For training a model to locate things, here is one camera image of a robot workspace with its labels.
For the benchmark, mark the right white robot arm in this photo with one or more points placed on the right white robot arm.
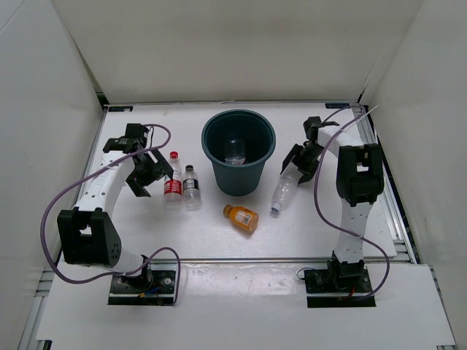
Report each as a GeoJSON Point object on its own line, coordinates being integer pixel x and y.
{"type": "Point", "coordinates": [359, 182]}

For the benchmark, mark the clear unlabeled plastic bottle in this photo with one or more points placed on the clear unlabeled plastic bottle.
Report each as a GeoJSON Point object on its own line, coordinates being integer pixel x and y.
{"type": "Point", "coordinates": [285, 189]}

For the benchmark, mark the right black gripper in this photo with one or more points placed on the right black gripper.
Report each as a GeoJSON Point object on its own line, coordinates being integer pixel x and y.
{"type": "Point", "coordinates": [308, 170]}

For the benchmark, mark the dark green plastic bin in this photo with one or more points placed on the dark green plastic bin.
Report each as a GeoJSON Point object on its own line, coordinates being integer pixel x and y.
{"type": "Point", "coordinates": [260, 142]}

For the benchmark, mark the black label small bottle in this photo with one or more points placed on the black label small bottle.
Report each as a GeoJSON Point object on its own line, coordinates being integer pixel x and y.
{"type": "Point", "coordinates": [191, 192]}

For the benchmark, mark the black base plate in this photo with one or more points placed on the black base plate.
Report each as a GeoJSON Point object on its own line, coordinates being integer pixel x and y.
{"type": "Point", "coordinates": [321, 292]}
{"type": "Point", "coordinates": [161, 291]}

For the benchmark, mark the red label water bottle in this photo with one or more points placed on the red label water bottle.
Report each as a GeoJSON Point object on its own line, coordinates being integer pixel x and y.
{"type": "Point", "coordinates": [172, 192]}

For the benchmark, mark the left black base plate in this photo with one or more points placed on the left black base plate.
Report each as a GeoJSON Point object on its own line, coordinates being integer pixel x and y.
{"type": "Point", "coordinates": [161, 291]}

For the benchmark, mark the orange juice bottle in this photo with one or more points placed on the orange juice bottle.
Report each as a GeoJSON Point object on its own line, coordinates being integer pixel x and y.
{"type": "Point", "coordinates": [241, 217]}

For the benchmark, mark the aluminium front rail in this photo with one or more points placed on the aluminium front rail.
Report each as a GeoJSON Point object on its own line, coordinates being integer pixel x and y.
{"type": "Point", "coordinates": [244, 260]}

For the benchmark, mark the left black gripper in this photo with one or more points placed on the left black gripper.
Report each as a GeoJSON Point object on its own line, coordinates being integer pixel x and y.
{"type": "Point", "coordinates": [155, 175]}

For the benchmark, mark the blue label clear bottle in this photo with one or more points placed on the blue label clear bottle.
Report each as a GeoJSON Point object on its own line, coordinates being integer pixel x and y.
{"type": "Point", "coordinates": [234, 152]}

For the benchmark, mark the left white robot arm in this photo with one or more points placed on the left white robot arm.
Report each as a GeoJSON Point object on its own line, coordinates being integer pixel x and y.
{"type": "Point", "coordinates": [88, 236]}

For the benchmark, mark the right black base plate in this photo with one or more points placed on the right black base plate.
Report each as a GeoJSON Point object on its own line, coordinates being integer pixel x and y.
{"type": "Point", "coordinates": [321, 292]}

